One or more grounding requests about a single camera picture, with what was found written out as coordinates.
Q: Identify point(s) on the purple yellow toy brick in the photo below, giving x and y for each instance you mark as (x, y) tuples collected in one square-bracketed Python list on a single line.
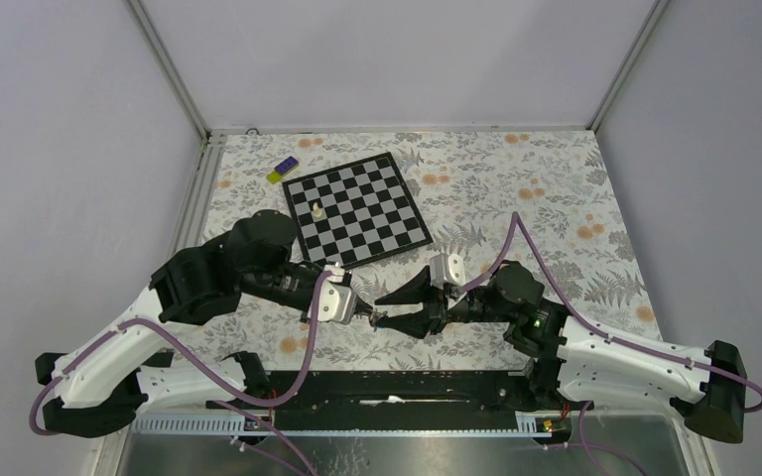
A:
[(282, 169)]

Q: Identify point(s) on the black grey chessboard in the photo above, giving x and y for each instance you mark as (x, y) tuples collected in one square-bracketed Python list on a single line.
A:
[(369, 213)]

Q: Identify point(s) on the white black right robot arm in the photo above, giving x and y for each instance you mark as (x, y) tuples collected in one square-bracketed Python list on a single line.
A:
[(572, 365)]

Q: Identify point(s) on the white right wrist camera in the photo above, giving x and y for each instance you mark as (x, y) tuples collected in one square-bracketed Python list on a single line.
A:
[(447, 269)]

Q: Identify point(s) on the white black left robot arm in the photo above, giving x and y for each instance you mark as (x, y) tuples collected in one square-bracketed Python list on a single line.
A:
[(138, 362)]

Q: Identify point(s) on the floral table mat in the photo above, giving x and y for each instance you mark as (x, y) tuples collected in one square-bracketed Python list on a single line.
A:
[(466, 186)]

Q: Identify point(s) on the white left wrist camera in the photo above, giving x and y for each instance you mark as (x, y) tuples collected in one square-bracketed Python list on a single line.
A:
[(336, 299)]

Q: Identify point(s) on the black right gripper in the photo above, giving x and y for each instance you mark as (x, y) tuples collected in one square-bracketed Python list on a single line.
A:
[(436, 311)]

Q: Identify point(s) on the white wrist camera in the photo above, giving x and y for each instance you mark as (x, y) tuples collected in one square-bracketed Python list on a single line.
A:
[(336, 299), (447, 269)]

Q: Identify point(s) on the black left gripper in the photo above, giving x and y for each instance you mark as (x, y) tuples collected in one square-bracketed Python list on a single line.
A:
[(362, 309)]

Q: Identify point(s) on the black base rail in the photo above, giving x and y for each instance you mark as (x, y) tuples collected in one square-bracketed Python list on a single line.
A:
[(411, 400)]

